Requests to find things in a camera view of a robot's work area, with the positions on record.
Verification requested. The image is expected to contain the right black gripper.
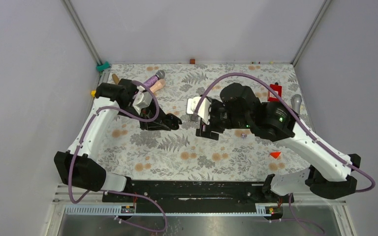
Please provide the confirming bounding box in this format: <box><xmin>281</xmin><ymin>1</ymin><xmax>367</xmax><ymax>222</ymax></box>
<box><xmin>195</xmin><ymin>98</ymin><xmax>252</xmax><ymax>141</ymax></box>

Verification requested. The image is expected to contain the red triangle block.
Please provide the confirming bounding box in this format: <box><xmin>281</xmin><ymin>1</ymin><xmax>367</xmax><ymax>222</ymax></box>
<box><xmin>270</xmin><ymin>151</ymin><xmax>282</xmax><ymax>159</ymax></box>

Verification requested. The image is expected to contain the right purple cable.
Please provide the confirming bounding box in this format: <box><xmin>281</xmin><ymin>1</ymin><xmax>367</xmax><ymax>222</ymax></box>
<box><xmin>193</xmin><ymin>73</ymin><xmax>376</xmax><ymax>234</ymax></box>

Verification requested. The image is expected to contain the purple earbud pair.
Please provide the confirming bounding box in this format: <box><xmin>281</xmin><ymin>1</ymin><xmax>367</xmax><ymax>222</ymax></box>
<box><xmin>240</xmin><ymin>132</ymin><xmax>248</xmax><ymax>139</ymax></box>

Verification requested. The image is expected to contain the red square box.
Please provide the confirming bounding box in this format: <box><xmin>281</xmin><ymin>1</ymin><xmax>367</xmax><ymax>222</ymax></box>
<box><xmin>267</xmin><ymin>82</ymin><xmax>283</xmax><ymax>102</ymax></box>

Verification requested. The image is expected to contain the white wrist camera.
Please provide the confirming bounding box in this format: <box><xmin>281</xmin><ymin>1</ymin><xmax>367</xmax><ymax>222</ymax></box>
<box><xmin>186</xmin><ymin>96</ymin><xmax>211</xmax><ymax>125</ymax></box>
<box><xmin>132</xmin><ymin>91</ymin><xmax>152</xmax><ymax>115</ymax></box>

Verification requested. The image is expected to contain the pink toy microphone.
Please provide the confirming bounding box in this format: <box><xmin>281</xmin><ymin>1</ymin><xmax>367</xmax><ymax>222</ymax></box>
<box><xmin>150</xmin><ymin>79</ymin><xmax>166</xmax><ymax>93</ymax></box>

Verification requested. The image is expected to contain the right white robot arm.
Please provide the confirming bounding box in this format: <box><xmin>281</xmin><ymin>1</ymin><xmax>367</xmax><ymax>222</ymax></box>
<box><xmin>187</xmin><ymin>83</ymin><xmax>361</xmax><ymax>203</ymax></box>

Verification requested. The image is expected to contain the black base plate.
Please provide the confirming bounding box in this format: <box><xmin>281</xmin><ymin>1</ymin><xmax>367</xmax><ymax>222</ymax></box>
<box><xmin>102</xmin><ymin>179</ymin><xmax>288</xmax><ymax>214</ymax></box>

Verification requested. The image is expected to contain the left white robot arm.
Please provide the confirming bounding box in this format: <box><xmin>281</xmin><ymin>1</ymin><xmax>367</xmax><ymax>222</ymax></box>
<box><xmin>54</xmin><ymin>79</ymin><xmax>182</xmax><ymax>202</ymax></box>

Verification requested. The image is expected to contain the purple glitter toy microphone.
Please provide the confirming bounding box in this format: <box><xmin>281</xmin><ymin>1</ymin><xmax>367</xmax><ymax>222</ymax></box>
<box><xmin>143</xmin><ymin>70</ymin><xmax>165</xmax><ymax>87</ymax></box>

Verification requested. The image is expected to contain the purple cable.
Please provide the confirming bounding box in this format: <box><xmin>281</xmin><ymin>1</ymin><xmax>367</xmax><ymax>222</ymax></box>
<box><xmin>67</xmin><ymin>81</ymin><xmax>168</xmax><ymax>233</ymax></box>
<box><xmin>193</xmin><ymin>73</ymin><xmax>376</xmax><ymax>234</ymax></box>

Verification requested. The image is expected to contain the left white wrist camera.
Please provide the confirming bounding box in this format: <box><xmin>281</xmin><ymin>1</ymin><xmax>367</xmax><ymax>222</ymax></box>
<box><xmin>132</xmin><ymin>91</ymin><xmax>152</xmax><ymax>115</ymax></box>

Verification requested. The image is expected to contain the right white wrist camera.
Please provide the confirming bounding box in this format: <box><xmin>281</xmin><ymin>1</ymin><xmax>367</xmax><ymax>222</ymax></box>
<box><xmin>186</xmin><ymin>96</ymin><xmax>211</xmax><ymax>125</ymax></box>

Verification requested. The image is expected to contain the brown toy microphone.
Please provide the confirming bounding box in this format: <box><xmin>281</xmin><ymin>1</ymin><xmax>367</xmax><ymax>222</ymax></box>
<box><xmin>112</xmin><ymin>74</ymin><xmax>120</xmax><ymax>85</ymax></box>

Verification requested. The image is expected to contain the silver toy microphone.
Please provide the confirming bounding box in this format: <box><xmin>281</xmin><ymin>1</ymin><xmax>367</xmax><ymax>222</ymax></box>
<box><xmin>291</xmin><ymin>94</ymin><xmax>303</xmax><ymax>114</ymax></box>

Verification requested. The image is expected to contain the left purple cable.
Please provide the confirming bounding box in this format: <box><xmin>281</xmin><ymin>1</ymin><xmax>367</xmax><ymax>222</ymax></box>
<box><xmin>67</xmin><ymin>81</ymin><xmax>168</xmax><ymax>233</ymax></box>

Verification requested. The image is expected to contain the teal corner bracket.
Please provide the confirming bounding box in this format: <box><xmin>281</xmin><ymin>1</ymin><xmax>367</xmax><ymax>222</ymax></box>
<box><xmin>96</xmin><ymin>61</ymin><xmax>111</xmax><ymax>72</ymax></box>

